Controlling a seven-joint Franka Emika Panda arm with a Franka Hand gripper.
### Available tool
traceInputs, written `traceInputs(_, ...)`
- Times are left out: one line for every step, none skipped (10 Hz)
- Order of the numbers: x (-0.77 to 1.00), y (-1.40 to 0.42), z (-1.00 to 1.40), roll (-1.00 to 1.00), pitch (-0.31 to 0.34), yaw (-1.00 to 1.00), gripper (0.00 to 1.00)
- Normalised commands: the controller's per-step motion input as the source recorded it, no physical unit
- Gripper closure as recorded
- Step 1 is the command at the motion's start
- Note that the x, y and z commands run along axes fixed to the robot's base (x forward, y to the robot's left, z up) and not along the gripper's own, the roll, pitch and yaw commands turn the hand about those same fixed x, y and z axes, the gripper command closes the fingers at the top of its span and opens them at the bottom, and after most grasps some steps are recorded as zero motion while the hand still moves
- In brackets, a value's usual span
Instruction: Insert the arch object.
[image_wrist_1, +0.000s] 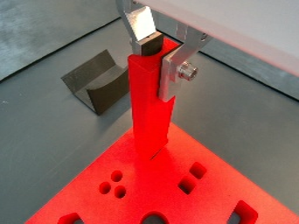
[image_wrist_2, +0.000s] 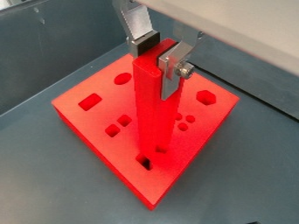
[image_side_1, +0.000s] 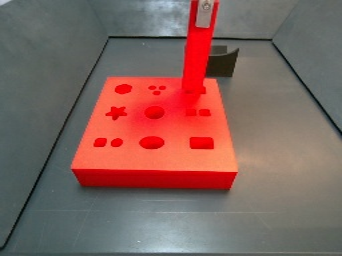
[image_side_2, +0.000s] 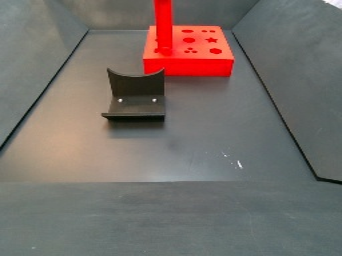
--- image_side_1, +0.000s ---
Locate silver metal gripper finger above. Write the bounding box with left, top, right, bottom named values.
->
left=195, top=0, right=214, bottom=28

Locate long red arch peg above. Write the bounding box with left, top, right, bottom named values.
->
left=182, top=0, right=219, bottom=94

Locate dark grey arch block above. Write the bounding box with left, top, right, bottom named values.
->
left=206, top=45, right=239, bottom=77

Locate red shape sorter block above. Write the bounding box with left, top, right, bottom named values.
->
left=71, top=77, right=238, bottom=189

